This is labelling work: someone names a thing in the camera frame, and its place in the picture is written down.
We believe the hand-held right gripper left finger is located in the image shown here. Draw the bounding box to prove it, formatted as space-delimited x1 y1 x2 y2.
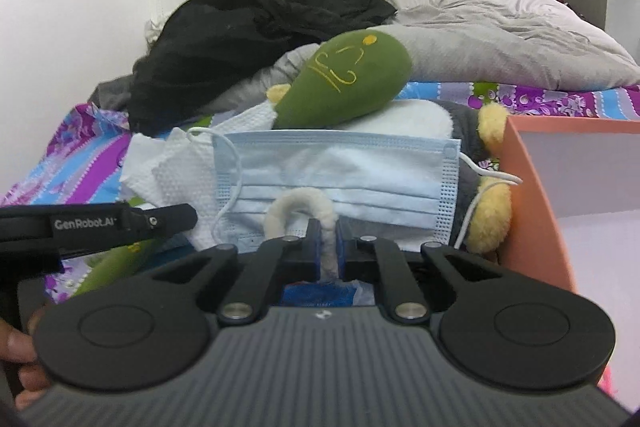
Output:
149 218 322 327

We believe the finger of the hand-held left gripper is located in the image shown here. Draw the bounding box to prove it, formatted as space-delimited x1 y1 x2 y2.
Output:
120 202 198 242

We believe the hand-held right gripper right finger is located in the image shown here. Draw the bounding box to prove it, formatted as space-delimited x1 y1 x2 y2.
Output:
337 219 503 327

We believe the white fluffy ring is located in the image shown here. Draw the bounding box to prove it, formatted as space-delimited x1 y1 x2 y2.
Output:
262 188 341 283

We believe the blue face mask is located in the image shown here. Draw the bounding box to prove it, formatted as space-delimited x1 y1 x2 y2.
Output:
186 127 523 254

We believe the orange cardboard box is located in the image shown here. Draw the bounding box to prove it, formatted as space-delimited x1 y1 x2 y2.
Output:
487 114 640 308

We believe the person's left hand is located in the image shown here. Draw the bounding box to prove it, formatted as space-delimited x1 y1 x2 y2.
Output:
0 309 53 413

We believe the white tissue paper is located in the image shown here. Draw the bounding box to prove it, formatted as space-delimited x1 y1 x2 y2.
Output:
119 99 281 250

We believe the floral striped bedsheet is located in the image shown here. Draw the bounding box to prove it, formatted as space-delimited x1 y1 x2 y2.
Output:
0 79 640 308

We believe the dark grey blanket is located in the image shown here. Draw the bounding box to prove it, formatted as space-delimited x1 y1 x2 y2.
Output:
90 74 136 112

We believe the grey penguin plush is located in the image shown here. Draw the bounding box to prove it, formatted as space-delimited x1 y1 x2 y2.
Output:
265 82 513 255

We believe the green plush massage hammer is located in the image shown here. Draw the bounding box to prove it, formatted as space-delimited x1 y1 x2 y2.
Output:
75 29 415 298

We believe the black clothing pile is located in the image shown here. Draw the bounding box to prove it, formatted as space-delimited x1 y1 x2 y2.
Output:
129 0 398 135

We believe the grey duvet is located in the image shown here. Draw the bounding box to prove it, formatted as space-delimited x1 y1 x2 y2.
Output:
220 0 640 112

